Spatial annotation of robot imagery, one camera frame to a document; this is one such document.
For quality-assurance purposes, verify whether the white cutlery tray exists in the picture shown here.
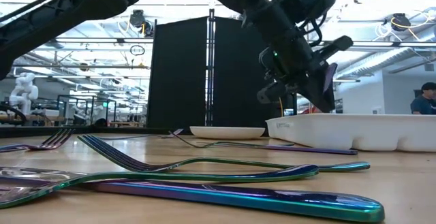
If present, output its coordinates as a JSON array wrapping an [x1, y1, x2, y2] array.
[[265, 113, 436, 153]]

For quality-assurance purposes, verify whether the black partition panel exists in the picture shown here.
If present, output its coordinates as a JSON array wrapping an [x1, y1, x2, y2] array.
[[146, 16, 209, 129], [213, 16, 275, 129]]

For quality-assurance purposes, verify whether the white plate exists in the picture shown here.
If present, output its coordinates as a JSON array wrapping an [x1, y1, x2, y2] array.
[[189, 125, 266, 141]]

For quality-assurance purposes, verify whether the iridescent knife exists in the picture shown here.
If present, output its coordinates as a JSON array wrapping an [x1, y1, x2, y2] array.
[[76, 179, 386, 224], [322, 62, 339, 96], [262, 144, 359, 156]]

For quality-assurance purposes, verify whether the person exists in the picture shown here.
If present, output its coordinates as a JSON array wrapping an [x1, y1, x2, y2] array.
[[410, 82, 436, 115]]

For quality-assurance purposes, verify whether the black ceiling cable reel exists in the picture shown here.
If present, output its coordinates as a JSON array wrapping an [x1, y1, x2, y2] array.
[[129, 9, 154, 37], [390, 12, 411, 31]]

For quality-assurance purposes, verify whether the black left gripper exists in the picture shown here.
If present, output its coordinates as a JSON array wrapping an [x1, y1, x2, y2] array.
[[257, 35, 354, 113]]

